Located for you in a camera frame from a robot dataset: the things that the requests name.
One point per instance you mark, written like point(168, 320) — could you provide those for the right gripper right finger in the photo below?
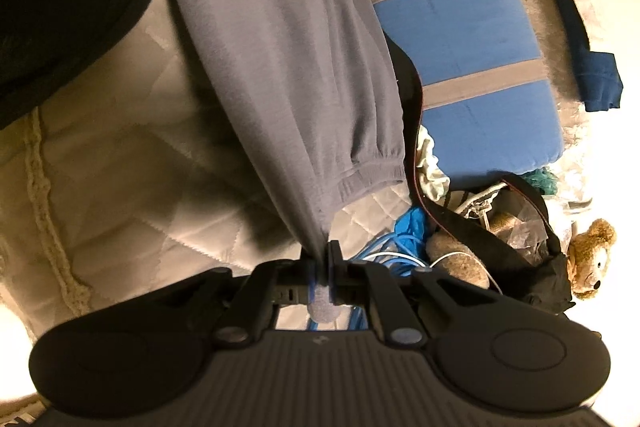
point(372, 287)

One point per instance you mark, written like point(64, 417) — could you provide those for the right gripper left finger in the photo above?
point(256, 300)

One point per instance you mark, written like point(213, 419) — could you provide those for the grey-blue sweatpants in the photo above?
point(309, 89)

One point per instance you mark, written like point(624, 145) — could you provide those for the tan plush toy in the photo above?
point(447, 254)

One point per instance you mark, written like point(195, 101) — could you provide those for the grey quilted bedspread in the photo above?
point(126, 180)

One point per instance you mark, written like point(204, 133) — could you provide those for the black bag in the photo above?
point(507, 228)

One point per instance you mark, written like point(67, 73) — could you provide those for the teal cloth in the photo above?
point(545, 181)

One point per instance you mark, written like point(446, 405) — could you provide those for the right blue striped pillow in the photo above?
point(487, 100)

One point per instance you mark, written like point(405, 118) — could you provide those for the brown teddy bear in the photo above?
point(588, 256)

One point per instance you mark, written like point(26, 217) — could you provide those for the navy blue folded cloth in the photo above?
point(598, 80)

